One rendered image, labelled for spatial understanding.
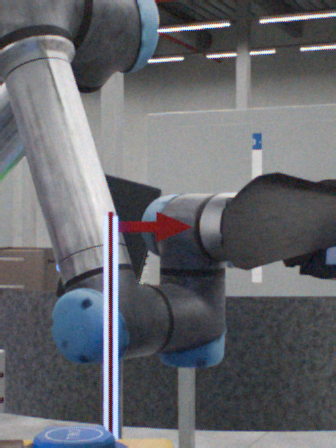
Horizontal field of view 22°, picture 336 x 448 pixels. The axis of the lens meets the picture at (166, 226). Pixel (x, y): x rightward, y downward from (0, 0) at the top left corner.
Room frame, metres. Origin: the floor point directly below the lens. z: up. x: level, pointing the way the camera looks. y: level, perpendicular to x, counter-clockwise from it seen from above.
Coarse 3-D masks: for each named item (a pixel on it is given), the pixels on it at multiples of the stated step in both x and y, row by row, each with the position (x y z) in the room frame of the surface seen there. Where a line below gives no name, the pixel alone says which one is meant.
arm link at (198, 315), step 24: (168, 288) 0.95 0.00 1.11; (192, 288) 0.96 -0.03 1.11; (216, 288) 0.97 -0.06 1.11; (192, 312) 0.94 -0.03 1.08; (216, 312) 0.97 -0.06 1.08; (192, 336) 0.95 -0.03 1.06; (216, 336) 0.97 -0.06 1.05; (168, 360) 0.97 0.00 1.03; (192, 360) 0.96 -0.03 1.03; (216, 360) 0.97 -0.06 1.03
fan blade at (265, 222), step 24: (240, 192) 0.63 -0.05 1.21; (264, 192) 0.62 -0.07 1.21; (288, 192) 0.61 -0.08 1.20; (312, 192) 0.61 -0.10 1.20; (240, 216) 0.68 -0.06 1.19; (264, 216) 0.68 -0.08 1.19; (288, 216) 0.68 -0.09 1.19; (312, 216) 0.67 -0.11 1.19; (240, 240) 0.74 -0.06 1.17; (264, 240) 0.74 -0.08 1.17; (288, 240) 0.74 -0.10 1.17; (312, 240) 0.75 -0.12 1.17; (240, 264) 0.79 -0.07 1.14; (264, 264) 0.80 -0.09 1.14
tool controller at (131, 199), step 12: (108, 180) 1.25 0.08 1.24; (120, 180) 1.25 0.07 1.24; (132, 180) 1.25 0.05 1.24; (120, 192) 1.25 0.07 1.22; (132, 192) 1.25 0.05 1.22; (144, 192) 1.25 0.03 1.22; (156, 192) 1.25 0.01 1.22; (120, 204) 1.25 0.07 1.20; (132, 204) 1.25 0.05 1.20; (144, 204) 1.25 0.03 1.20; (120, 216) 1.25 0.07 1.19; (132, 216) 1.25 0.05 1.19; (132, 240) 1.25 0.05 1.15; (132, 252) 1.25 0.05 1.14; (144, 252) 1.25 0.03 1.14; (132, 264) 1.25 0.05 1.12; (144, 264) 1.26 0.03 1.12; (60, 276) 1.24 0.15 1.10; (60, 288) 1.24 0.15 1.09
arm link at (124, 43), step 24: (96, 0) 1.03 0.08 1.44; (120, 0) 1.06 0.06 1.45; (144, 0) 1.09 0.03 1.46; (96, 24) 1.03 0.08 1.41; (120, 24) 1.06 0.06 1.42; (144, 24) 1.09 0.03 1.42; (96, 48) 1.06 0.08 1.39; (120, 48) 1.08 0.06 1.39; (144, 48) 1.10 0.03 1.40; (72, 72) 1.10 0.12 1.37; (96, 72) 1.10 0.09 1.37; (120, 72) 1.16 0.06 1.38; (0, 96) 1.18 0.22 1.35; (0, 120) 1.18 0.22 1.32; (0, 144) 1.20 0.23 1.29; (0, 168) 1.24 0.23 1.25
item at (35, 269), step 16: (0, 256) 7.58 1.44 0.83; (16, 256) 7.53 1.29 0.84; (32, 256) 7.47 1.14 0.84; (48, 256) 7.51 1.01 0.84; (0, 272) 7.58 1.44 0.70; (16, 272) 7.53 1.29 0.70; (32, 272) 7.47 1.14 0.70; (48, 272) 7.51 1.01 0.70; (0, 288) 7.57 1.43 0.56; (16, 288) 7.52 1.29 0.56; (32, 288) 7.47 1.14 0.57; (48, 288) 7.51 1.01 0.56
